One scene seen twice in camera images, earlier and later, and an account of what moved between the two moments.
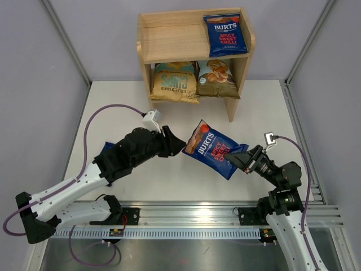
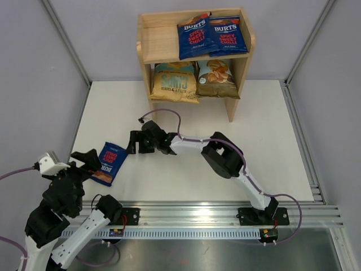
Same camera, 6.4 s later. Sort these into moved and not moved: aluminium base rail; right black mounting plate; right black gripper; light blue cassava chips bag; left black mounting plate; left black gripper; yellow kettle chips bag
Moved: left black gripper; right black gripper
Not moved: yellow kettle chips bag; right black mounting plate; light blue cassava chips bag; left black mounting plate; aluminium base rail
